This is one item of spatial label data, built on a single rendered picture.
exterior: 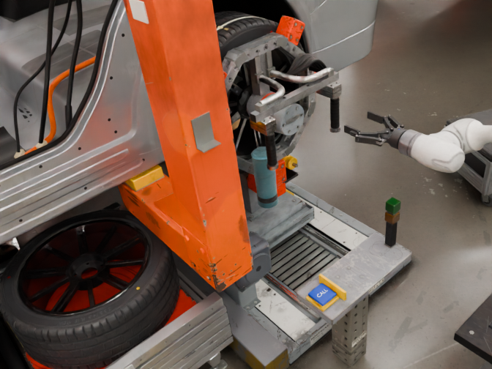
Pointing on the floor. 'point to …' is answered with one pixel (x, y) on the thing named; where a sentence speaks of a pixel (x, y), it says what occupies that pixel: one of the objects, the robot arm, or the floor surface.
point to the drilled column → (351, 334)
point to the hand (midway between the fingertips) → (359, 122)
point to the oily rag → (7, 251)
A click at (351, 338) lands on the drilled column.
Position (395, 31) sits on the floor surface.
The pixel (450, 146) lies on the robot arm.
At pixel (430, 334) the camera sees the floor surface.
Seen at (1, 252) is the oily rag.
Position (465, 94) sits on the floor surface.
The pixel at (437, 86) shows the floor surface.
